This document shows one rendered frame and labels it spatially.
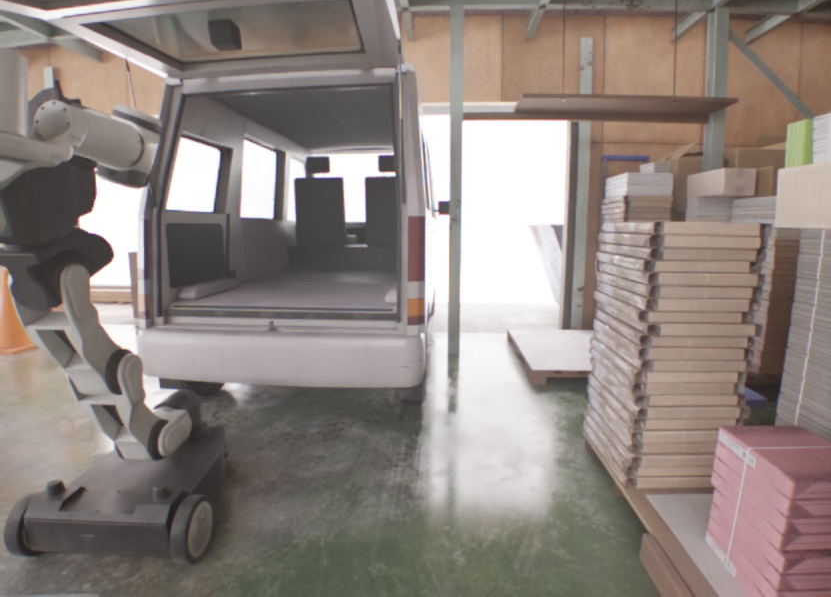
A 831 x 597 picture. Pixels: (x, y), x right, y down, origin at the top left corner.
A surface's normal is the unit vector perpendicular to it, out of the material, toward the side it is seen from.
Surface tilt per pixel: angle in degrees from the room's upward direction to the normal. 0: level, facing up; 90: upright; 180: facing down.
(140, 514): 45
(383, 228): 93
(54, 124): 87
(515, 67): 90
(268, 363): 89
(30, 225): 114
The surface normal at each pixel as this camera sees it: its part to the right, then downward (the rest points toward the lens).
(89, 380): 0.04, 0.55
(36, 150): 1.00, 0.02
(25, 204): 0.65, 0.49
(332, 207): -0.07, 0.19
